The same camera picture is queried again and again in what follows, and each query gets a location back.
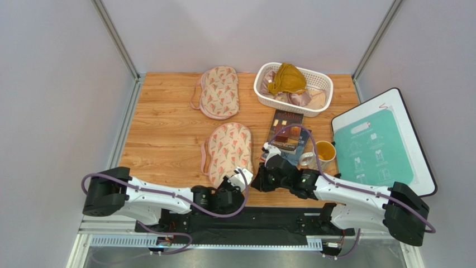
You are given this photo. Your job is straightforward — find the blue book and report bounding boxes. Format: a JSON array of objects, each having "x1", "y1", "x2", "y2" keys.
[{"x1": 267, "y1": 126, "x2": 309, "y2": 166}]

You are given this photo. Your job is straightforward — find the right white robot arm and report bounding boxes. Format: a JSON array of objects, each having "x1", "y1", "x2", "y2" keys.
[{"x1": 252, "y1": 155, "x2": 435, "y2": 246}]

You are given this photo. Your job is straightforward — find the dark brown book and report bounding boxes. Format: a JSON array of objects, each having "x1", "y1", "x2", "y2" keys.
[{"x1": 267, "y1": 109, "x2": 304, "y2": 154}]

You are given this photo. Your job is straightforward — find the pink satin bra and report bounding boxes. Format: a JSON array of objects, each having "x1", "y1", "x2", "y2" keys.
[{"x1": 259, "y1": 70, "x2": 327, "y2": 109}]

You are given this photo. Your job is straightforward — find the white mug yellow inside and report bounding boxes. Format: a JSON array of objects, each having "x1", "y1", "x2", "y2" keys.
[{"x1": 298, "y1": 141, "x2": 336, "y2": 171}]

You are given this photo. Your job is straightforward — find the teal folding board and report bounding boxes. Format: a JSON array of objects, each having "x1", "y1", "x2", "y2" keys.
[{"x1": 334, "y1": 109, "x2": 415, "y2": 186}]

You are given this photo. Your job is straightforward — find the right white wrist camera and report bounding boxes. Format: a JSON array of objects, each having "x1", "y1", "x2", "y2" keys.
[{"x1": 261, "y1": 142, "x2": 282, "y2": 162}]

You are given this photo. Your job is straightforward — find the aluminium frame rail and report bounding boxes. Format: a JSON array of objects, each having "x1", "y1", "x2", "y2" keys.
[{"x1": 67, "y1": 229, "x2": 424, "y2": 267}]

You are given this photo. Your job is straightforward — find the mustard yellow bra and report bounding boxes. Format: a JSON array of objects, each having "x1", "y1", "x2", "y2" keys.
[{"x1": 268, "y1": 63, "x2": 307, "y2": 95}]

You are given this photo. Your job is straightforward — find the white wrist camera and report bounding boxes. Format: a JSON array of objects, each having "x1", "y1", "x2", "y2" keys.
[
  {"x1": 261, "y1": 142, "x2": 282, "y2": 162},
  {"x1": 228, "y1": 167, "x2": 254, "y2": 192}
]

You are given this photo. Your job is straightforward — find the white tray black rim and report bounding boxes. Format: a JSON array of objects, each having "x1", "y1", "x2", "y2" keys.
[{"x1": 331, "y1": 88, "x2": 437, "y2": 197}]

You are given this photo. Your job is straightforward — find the floral mesh laundry bag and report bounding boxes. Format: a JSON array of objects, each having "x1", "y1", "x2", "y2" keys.
[{"x1": 201, "y1": 122, "x2": 254, "y2": 188}]

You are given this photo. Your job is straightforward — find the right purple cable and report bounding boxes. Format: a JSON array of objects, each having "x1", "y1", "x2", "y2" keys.
[{"x1": 268, "y1": 124, "x2": 436, "y2": 260}]

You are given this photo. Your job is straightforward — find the white plastic basket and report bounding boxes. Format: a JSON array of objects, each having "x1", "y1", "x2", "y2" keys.
[{"x1": 254, "y1": 62, "x2": 334, "y2": 117}]

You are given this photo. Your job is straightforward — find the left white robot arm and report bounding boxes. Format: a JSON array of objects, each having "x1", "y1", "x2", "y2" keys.
[{"x1": 81, "y1": 167, "x2": 253, "y2": 226}]

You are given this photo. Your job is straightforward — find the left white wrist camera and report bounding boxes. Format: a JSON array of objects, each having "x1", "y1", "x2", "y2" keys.
[{"x1": 228, "y1": 167, "x2": 254, "y2": 192}]

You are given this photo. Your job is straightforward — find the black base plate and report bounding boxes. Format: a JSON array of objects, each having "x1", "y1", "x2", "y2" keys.
[{"x1": 151, "y1": 207, "x2": 355, "y2": 246}]

